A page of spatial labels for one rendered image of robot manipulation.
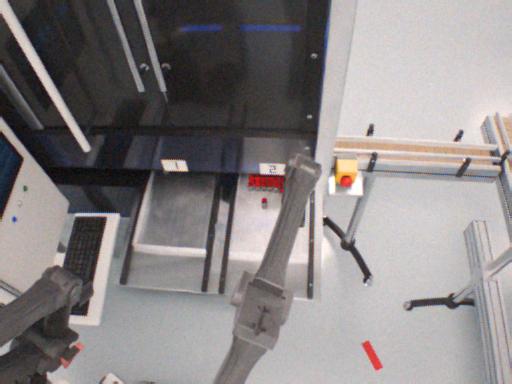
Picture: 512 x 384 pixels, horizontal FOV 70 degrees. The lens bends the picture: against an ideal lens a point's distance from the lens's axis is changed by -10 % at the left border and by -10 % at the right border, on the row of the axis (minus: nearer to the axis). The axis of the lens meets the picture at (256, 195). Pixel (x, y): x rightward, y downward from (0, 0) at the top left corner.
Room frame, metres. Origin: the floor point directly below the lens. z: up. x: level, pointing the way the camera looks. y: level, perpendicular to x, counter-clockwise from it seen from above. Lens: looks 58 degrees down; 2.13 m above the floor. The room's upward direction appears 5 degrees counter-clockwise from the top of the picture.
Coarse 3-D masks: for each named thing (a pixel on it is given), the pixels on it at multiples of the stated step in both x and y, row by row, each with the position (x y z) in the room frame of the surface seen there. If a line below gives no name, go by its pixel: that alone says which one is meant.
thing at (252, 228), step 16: (240, 176) 0.86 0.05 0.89; (240, 192) 0.79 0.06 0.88; (240, 208) 0.72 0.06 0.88; (256, 208) 0.72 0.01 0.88; (272, 208) 0.71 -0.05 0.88; (240, 224) 0.66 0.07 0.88; (256, 224) 0.66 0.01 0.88; (272, 224) 0.65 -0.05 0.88; (240, 240) 0.60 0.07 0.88; (256, 240) 0.59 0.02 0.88; (304, 240) 0.58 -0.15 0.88; (304, 256) 0.51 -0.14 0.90
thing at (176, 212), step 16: (160, 176) 0.90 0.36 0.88; (176, 176) 0.89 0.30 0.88; (192, 176) 0.88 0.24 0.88; (208, 176) 0.88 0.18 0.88; (144, 192) 0.81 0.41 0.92; (160, 192) 0.83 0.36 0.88; (176, 192) 0.82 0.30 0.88; (192, 192) 0.81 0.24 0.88; (208, 192) 0.81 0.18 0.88; (144, 208) 0.76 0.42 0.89; (160, 208) 0.76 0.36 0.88; (176, 208) 0.75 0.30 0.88; (192, 208) 0.74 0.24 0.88; (208, 208) 0.74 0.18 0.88; (144, 224) 0.69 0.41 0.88; (160, 224) 0.69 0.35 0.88; (176, 224) 0.68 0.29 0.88; (192, 224) 0.68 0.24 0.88; (208, 224) 0.65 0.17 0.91; (144, 240) 0.63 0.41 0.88; (160, 240) 0.62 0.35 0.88; (176, 240) 0.62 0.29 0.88; (192, 240) 0.61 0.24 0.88; (208, 240) 0.61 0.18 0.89
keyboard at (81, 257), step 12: (84, 216) 0.79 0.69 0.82; (72, 228) 0.74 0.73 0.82; (84, 228) 0.73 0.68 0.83; (96, 228) 0.72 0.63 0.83; (72, 240) 0.68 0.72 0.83; (84, 240) 0.68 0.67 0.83; (96, 240) 0.67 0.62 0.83; (72, 252) 0.63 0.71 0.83; (84, 252) 0.63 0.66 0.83; (96, 252) 0.63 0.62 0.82; (72, 264) 0.58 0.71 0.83; (84, 264) 0.58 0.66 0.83; (96, 264) 0.58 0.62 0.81; (72, 312) 0.40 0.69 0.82; (84, 312) 0.40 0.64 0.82
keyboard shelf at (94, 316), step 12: (96, 216) 0.79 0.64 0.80; (108, 216) 0.79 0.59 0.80; (108, 228) 0.73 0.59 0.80; (108, 240) 0.68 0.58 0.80; (108, 252) 0.63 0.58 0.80; (60, 264) 0.60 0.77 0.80; (108, 264) 0.58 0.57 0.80; (96, 276) 0.54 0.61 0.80; (108, 276) 0.54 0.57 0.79; (96, 288) 0.49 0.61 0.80; (96, 300) 0.44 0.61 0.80; (96, 312) 0.40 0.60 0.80; (84, 324) 0.36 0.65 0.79; (96, 324) 0.36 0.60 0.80
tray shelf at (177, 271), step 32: (224, 192) 0.80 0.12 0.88; (128, 224) 0.70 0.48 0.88; (224, 224) 0.67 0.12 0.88; (320, 224) 0.63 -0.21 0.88; (160, 256) 0.56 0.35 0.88; (192, 256) 0.56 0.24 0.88; (256, 256) 0.54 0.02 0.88; (320, 256) 0.51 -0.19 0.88; (160, 288) 0.45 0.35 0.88; (192, 288) 0.44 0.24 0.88; (288, 288) 0.41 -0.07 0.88; (320, 288) 0.40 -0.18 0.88
